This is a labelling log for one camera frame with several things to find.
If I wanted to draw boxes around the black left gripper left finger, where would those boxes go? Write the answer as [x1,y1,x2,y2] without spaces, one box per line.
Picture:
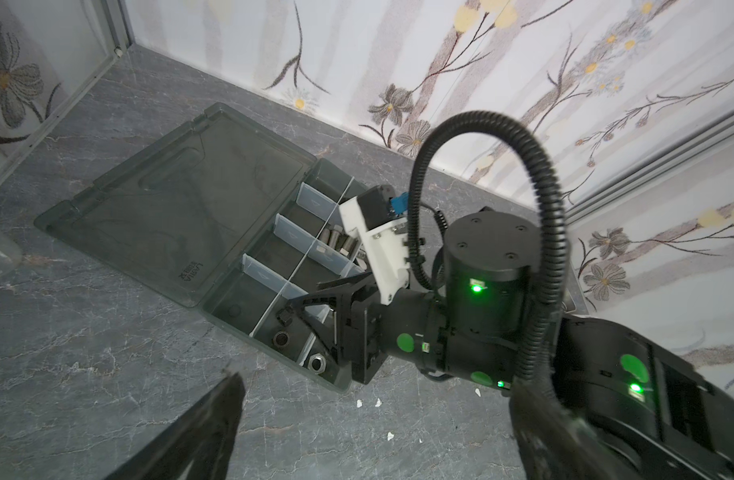
[108,373,246,479]

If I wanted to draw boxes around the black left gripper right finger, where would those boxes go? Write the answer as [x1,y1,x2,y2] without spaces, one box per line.
[509,380,639,479]

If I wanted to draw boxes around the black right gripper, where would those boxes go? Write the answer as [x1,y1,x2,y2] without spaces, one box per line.
[276,278,387,385]

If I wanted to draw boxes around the black hex nut front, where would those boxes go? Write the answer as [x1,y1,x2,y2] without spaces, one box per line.
[272,331,290,350]

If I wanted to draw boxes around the steel hex bolt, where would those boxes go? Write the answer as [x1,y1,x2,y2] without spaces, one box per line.
[318,225,367,262]

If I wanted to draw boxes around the steel hex nut front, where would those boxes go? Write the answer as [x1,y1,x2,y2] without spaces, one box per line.
[307,353,327,375]

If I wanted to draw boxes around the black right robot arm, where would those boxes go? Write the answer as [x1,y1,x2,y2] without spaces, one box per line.
[277,207,734,479]

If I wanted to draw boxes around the black corrugated cable right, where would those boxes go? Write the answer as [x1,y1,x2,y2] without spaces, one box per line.
[405,110,570,391]

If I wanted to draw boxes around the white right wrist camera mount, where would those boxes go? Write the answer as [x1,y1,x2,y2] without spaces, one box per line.
[338,185,410,305]

